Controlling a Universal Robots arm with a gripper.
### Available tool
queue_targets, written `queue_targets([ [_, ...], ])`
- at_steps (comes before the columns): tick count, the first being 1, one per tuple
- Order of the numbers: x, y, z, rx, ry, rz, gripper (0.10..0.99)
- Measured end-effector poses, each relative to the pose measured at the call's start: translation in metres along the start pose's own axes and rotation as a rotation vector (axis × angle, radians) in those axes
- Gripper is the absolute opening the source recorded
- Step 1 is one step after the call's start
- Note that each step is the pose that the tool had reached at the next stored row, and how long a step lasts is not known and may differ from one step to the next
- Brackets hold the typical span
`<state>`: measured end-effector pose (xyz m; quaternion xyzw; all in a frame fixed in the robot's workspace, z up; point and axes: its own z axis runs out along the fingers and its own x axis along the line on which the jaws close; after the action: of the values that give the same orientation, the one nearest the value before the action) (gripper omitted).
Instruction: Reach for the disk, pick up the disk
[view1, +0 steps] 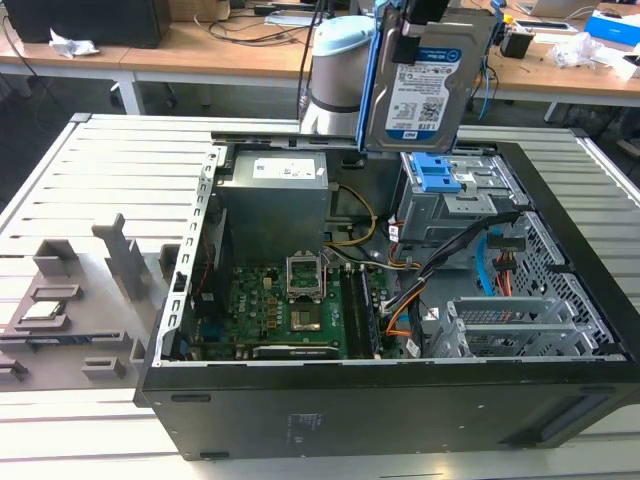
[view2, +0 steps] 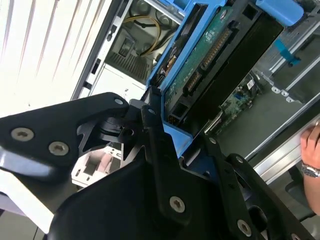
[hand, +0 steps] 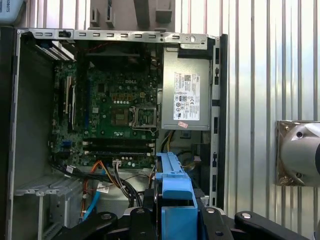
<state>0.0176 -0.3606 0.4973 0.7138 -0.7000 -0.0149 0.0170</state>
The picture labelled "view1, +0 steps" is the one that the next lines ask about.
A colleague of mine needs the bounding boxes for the hard disk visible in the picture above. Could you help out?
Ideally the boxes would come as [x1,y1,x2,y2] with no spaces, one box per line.
[355,0,476,154]

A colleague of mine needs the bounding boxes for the blue plastic disk carrier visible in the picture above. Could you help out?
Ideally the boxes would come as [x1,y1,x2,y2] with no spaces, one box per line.
[408,151,465,195]

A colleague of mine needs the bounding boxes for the silver metal disk bay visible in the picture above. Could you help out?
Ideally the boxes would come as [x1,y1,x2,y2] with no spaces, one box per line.
[427,295,609,360]

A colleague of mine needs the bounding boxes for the small black box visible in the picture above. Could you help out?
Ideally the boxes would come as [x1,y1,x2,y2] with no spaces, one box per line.
[498,29,535,60]

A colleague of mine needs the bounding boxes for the crumpled clear plastic bag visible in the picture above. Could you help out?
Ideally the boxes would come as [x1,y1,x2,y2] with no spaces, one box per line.
[546,31,605,70]

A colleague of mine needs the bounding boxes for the blue cardboard box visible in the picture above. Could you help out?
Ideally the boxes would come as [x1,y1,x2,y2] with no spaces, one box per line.
[583,8,640,42]

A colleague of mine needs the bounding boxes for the metal drive cage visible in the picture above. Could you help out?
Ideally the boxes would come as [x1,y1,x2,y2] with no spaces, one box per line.
[397,149,530,242]

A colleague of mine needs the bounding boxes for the grey power supply unit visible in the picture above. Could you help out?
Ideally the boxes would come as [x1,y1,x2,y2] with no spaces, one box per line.
[217,149,332,247]

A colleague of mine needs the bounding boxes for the black RAM stick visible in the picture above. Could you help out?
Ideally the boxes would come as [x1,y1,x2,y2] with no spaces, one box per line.
[355,268,382,359]

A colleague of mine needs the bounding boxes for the metal socket cover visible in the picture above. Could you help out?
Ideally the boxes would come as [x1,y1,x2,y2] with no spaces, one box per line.
[284,250,327,304]

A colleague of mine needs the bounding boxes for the CPU socket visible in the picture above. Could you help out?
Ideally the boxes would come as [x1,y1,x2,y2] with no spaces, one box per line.
[288,302,325,334]

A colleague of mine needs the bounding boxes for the green motherboard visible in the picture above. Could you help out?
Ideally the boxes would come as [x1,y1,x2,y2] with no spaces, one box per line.
[192,259,401,361]

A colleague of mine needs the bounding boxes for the large black box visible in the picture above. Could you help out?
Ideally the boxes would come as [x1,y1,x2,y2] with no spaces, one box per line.
[2,0,170,50]

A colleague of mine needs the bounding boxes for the crumpled white paper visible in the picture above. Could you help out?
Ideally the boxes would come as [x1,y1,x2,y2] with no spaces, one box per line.
[48,28,100,60]

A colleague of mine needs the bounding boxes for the black graphics card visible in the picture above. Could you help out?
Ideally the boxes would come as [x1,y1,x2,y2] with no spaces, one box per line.
[251,342,347,361]

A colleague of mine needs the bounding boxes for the black open PC case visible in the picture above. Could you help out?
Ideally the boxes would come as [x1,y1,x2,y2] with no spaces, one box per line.
[133,128,640,462]

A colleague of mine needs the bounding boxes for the grey plastic parts rack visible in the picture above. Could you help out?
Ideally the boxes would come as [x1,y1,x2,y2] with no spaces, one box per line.
[0,212,182,397]

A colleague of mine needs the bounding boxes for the CPU with silver top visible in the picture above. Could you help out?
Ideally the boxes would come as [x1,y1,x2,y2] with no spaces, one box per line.
[18,299,70,322]

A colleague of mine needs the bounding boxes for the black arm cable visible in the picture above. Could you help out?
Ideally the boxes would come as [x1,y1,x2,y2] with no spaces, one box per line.
[296,27,322,124]

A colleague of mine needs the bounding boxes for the wooden desk white frame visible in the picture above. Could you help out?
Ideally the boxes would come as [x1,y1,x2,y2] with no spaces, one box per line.
[462,9,640,124]
[0,17,314,119]

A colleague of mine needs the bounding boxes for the yellow power supply wires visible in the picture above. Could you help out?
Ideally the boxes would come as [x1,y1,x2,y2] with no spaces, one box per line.
[323,183,377,250]

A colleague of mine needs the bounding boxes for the black wire bundle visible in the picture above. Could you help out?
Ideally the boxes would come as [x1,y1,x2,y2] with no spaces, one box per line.
[383,212,522,322]

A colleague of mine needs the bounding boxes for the power wire with black plug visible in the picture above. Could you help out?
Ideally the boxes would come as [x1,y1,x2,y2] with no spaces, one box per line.
[488,233,525,297]

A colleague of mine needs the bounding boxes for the blue data wire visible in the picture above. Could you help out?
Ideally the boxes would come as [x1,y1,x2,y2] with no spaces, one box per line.
[475,233,502,302]

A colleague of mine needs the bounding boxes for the orange wire bundle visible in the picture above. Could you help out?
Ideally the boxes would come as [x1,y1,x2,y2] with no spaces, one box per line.
[385,304,417,344]

